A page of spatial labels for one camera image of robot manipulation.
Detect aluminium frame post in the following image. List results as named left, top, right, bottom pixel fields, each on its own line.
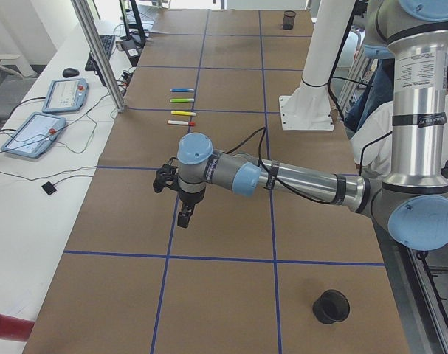
left=71, top=0, right=125, bottom=113

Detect red cylinder bottle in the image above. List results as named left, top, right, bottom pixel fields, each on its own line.
left=0, top=314, right=35, bottom=342

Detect black mesh cup near left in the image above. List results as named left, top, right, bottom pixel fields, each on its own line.
left=312, top=289, right=350, bottom=325

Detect upper blue teach pendant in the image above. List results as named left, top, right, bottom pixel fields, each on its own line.
left=42, top=78, right=89, bottom=114

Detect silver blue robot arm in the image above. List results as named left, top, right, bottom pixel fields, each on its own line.
left=175, top=1, right=448, bottom=251

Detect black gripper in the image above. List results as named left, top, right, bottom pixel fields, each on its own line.
left=177, top=190, right=205, bottom=228

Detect black keyboard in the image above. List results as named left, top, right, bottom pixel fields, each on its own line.
left=84, top=34, right=116, bottom=72

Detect green marker pen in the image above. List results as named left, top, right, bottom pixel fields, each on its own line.
left=169, top=98, right=195, bottom=103

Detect seated person white shirt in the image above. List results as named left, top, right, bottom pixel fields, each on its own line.
left=351, top=94, right=448, bottom=178

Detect blue marker pen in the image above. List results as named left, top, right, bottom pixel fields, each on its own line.
left=170, top=88, right=195, bottom=93

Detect blue teach pendant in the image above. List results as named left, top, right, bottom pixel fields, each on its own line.
left=1, top=112, right=66, bottom=159
left=42, top=78, right=89, bottom=114

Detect yellow marker pen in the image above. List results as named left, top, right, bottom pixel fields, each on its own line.
left=170, top=110, right=196, bottom=117

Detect black computer mouse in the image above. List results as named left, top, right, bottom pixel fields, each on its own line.
left=62, top=67, right=80, bottom=78

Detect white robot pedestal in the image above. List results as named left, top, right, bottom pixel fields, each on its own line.
left=279, top=0, right=355, bottom=131

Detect standing person blue jeans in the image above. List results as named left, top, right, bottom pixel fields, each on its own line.
left=345, top=59, right=395, bottom=133

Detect lower blue teach pendant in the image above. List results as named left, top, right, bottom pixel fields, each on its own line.
left=1, top=112, right=66, bottom=159

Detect small black square device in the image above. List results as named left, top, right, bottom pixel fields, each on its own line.
left=41, top=181, right=57, bottom=195

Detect red marker pen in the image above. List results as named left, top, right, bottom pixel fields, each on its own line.
left=167, top=119, right=196, bottom=127

